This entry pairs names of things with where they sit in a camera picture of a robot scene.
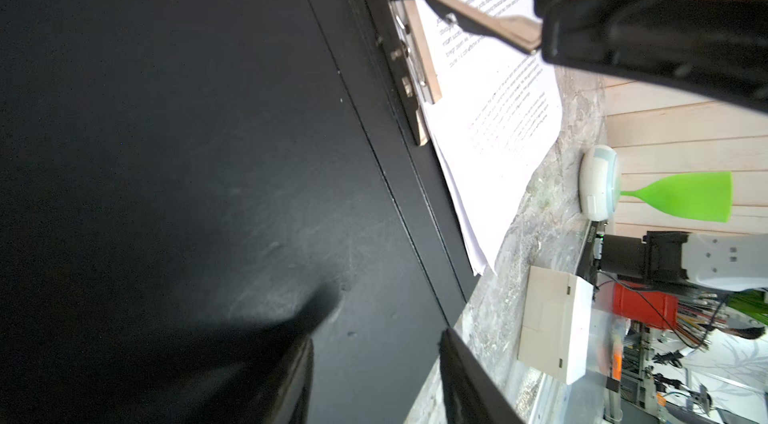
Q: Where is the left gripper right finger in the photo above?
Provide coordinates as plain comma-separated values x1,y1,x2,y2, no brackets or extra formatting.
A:
439,328,524,424

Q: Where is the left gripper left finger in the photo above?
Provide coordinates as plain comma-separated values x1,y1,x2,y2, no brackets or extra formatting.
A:
197,336,314,423

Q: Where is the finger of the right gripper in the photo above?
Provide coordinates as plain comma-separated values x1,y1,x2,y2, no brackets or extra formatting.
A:
534,0,767,112

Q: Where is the printed paper sheet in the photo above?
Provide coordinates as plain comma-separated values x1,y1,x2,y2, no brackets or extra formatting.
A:
424,0,562,275

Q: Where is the blue folder black inside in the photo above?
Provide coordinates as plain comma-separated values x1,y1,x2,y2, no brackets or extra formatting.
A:
1,0,476,423

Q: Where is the metal folder clip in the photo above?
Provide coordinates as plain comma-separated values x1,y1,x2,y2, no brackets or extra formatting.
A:
365,0,541,146

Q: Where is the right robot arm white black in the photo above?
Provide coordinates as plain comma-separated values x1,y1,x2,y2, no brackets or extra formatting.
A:
534,0,767,292

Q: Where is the white oval alarm clock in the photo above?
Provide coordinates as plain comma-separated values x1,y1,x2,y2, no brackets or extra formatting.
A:
578,145,621,222

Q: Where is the red pen holder cup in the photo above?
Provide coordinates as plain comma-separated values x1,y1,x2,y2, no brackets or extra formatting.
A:
612,284,679,330

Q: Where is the green plastic funnel cup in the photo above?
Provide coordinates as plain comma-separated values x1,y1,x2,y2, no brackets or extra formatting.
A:
621,172,734,223

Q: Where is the white wall socket plate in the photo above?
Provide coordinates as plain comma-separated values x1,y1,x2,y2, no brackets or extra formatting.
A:
517,267,594,385

